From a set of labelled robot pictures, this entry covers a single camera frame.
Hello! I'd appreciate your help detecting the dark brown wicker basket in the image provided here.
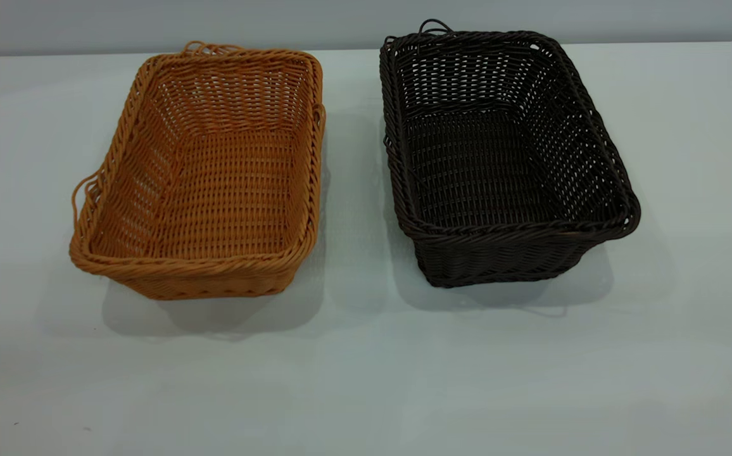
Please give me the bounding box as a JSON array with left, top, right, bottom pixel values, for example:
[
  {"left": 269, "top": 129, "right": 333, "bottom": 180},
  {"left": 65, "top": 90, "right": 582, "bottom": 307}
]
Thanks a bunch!
[{"left": 379, "top": 19, "right": 642, "bottom": 289}]

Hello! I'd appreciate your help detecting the light brown wicker basket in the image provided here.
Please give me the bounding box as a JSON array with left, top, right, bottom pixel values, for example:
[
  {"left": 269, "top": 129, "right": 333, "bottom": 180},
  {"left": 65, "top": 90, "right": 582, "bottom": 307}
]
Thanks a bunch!
[{"left": 68, "top": 41, "right": 327, "bottom": 301}]

